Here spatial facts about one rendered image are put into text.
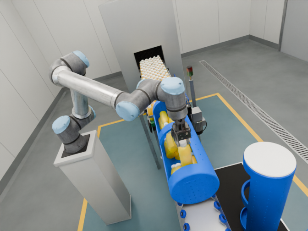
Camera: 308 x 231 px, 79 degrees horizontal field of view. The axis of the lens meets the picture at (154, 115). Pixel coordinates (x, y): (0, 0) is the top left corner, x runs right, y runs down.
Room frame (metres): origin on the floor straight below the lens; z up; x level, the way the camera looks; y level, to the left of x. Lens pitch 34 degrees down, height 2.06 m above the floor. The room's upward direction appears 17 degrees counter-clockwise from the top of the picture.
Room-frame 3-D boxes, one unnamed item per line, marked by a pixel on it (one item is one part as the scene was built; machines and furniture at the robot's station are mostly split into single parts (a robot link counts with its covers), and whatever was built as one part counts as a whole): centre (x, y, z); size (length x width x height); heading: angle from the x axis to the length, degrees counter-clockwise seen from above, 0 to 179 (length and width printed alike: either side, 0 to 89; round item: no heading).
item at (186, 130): (0.67, -0.10, 1.51); 0.09 x 0.08 x 0.12; 178
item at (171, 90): (0.68, -0.10, 1.67); 0.10 x 0.09 x 0.12; 44
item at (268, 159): (0.70, -0.61, 1.03); 0.28 x 0.28 x 0.01
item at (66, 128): (1.31, 0.72, 1.29); 0.17 x 0.15 x 0.18; 134
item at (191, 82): (1.89, -0.52, 0.55); 0.04 x 0.04 x 1.10; 88
